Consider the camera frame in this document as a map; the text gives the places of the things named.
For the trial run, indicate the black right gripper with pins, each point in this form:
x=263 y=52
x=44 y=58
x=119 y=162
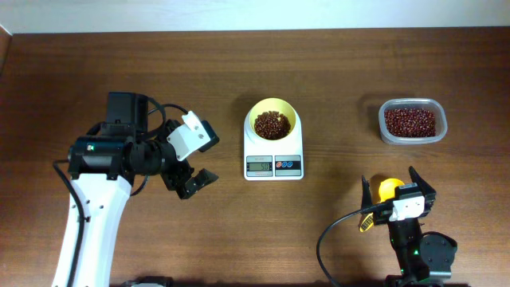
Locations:
x=425 y=190

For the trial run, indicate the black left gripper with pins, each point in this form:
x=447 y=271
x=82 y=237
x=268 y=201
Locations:
x=174 y=181

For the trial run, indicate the yellow plastic measuring scoop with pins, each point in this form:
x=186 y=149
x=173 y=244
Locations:
x=386 y=191

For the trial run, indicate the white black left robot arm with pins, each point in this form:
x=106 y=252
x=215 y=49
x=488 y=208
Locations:
x=102 y=166

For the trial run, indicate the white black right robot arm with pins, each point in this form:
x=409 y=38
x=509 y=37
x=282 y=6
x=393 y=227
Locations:
x=424 y=259

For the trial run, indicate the white digital kitchen scale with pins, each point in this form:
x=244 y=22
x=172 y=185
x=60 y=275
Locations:
x=266 y=160

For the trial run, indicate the red beans in bowl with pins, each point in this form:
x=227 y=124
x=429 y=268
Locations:
x=272 y=125

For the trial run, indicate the yellow plastic bowl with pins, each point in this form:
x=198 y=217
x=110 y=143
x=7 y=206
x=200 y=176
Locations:
x=273 y=104

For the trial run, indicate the red beans in container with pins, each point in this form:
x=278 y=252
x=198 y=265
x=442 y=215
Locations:
x=410 y=122

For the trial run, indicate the clear plastic container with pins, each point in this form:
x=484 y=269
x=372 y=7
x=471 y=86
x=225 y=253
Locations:
x=441 y=125

